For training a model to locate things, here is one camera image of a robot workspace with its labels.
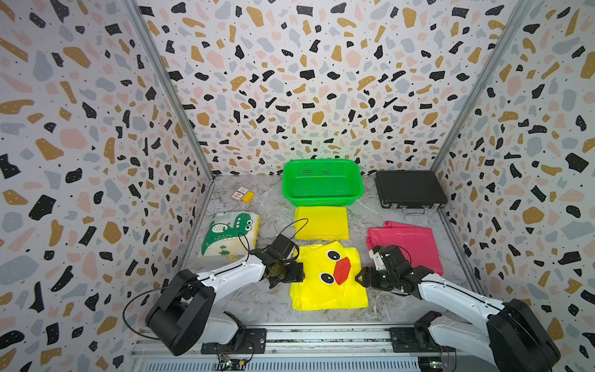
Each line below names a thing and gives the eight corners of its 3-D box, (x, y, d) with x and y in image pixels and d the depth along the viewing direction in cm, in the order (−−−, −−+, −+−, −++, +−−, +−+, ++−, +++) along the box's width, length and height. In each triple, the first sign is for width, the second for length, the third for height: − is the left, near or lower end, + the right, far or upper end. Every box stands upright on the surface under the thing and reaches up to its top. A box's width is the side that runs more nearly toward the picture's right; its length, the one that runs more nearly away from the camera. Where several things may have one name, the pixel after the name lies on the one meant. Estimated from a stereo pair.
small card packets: (232, 198, 115) (231, 195, 113) (242, 188, 120) (241, 185, 118) (247, 204, 113) (246, 202, 111) (256, 194, 117) (255, 191, 116)
